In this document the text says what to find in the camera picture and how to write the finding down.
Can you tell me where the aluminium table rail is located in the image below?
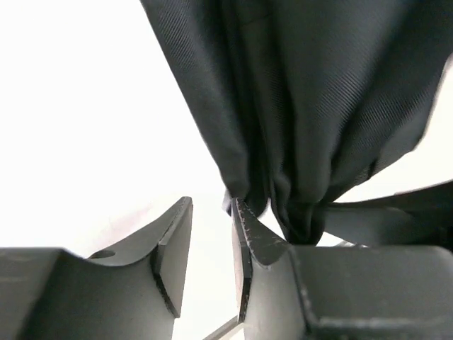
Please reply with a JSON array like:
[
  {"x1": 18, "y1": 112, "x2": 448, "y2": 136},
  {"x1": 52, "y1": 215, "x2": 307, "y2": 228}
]
[{"x1": 203, "y1": 317, "x2": 243, "y2": 340}]

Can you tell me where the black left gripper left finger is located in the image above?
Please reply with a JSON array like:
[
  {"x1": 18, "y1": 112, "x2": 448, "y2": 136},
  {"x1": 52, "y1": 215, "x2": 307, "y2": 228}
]
[{"x1": 1, "y1": 197, "x2": 193, "y2": 340}]

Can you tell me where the black pleated skirt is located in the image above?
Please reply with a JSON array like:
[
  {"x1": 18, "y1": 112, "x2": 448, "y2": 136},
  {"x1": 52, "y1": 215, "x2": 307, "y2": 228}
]
[{"x1": 142, "y1": 1, "x2": 452, "y2": 247}]

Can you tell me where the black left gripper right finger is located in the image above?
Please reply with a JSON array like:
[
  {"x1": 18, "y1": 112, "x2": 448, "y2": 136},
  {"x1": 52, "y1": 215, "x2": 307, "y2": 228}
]
[{"x1": 231, "y1": 200, "x2": 452, "y2": 339}]

